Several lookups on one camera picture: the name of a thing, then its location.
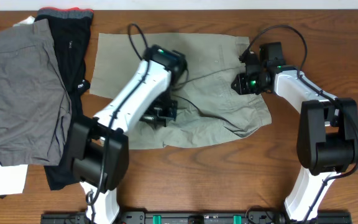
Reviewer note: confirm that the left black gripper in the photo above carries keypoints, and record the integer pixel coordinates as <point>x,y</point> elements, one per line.
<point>157,122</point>

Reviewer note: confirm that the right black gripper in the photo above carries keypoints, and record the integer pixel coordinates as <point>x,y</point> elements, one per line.
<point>242,88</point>

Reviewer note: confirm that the khaki green shorts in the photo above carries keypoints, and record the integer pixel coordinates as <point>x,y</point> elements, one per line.
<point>209,111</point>

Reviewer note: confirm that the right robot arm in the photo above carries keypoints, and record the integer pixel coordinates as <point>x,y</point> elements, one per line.
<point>327,142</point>

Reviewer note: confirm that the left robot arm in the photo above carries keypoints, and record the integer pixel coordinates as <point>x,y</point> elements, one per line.
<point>98,147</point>

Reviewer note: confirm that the black shorts red waistband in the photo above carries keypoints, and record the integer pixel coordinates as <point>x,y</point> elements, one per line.
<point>71,32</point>

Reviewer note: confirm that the grey shorts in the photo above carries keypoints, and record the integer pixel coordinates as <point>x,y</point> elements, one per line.
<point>35,109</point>

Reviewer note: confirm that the white folded garment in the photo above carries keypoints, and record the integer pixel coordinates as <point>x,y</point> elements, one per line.
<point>12,179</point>

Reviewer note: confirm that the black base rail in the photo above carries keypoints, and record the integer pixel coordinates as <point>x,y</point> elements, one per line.
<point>258,217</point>

